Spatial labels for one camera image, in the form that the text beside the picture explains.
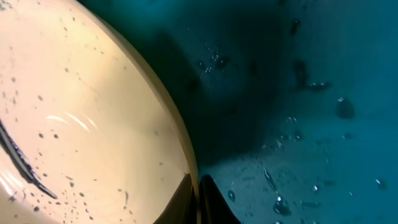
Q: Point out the teal plastic tray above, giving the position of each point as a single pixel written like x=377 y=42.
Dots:
x=291 y=106

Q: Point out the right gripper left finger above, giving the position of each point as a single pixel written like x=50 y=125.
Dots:
x=182 y=207

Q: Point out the yellow-green plate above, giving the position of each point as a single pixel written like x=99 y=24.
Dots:
x=89 y=134

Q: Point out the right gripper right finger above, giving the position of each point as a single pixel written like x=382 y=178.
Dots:
x=214 y=209

